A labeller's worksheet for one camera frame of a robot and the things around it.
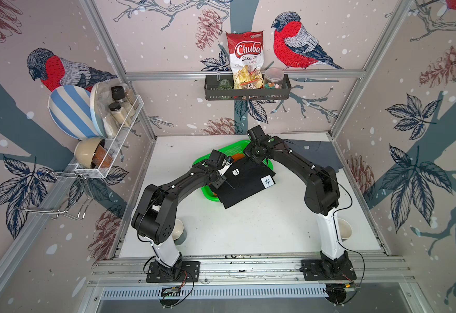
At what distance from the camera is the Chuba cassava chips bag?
0.79m

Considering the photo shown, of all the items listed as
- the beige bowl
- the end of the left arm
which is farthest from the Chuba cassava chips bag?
the beige bowl

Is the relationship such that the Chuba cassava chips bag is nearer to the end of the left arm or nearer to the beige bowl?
the end of the left arm
